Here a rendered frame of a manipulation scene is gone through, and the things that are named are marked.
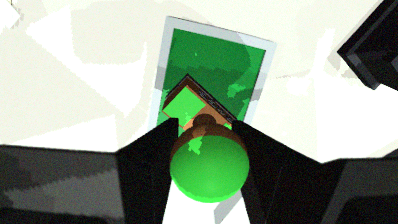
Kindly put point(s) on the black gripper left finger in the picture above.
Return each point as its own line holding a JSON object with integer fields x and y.
{"x": 128, "y": 186}

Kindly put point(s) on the green and brown stamp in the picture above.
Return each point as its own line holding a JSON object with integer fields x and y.
{"x": 208, "y": 162}

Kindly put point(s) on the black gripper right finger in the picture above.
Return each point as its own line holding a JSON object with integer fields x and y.
{"x": 284, "y": 186}

